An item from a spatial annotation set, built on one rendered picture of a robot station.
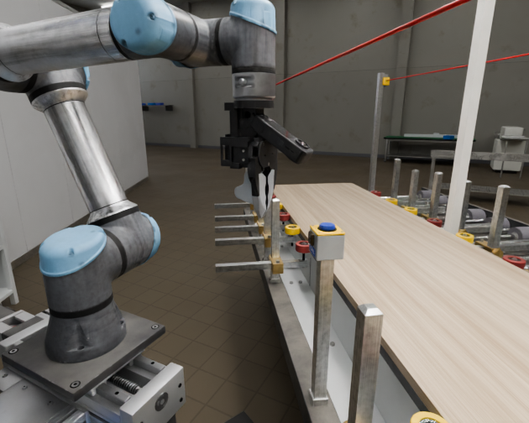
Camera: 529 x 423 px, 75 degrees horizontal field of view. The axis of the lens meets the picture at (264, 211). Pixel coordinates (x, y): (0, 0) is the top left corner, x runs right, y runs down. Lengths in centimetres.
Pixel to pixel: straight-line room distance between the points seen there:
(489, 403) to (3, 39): 115
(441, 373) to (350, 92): 1217
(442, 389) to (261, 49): 80
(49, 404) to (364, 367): 61
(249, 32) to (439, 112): 1195
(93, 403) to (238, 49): 69
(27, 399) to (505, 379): 104
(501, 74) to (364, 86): 382
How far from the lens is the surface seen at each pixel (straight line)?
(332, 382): 132
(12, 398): 93
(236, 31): 62
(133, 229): 82
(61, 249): 73
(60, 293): 75
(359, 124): 1279
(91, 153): 85
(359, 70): 1288
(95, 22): 61
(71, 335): 78
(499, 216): 202
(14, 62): 75
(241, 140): 61
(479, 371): 105
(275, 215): 159
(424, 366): 101
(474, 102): 200
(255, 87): 60
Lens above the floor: 150
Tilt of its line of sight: 16 degrees down
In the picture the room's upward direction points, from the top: straight up
